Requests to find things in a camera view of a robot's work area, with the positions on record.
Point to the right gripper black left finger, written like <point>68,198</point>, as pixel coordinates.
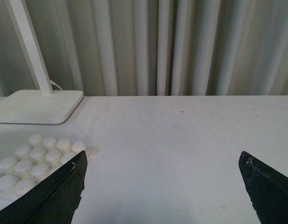
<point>52,201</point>

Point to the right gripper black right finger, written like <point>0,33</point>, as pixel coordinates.
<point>267,189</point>

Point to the white studded base plate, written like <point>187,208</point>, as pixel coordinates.
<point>34,161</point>

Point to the white desk lamp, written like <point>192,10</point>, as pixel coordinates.
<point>44,106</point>

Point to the grey pleated curtain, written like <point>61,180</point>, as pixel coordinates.
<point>164,47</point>

